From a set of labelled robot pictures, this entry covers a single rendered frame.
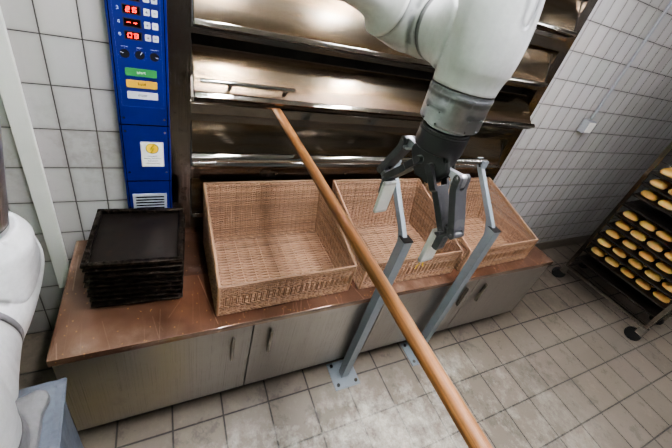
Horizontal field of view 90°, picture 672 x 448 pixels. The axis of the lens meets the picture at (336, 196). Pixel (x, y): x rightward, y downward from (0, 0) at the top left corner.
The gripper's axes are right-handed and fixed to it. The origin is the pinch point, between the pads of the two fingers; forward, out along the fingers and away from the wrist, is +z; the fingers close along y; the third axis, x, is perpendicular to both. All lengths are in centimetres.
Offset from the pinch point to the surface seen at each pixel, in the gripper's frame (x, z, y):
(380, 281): 0.4, 14.3, -0.1
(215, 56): -10, -1, -96
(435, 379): -2.4, 15.0, 19.9
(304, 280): 12, 65, -43
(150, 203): -35, 58, -94
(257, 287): -6, 64, -44
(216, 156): -18, 17, -58
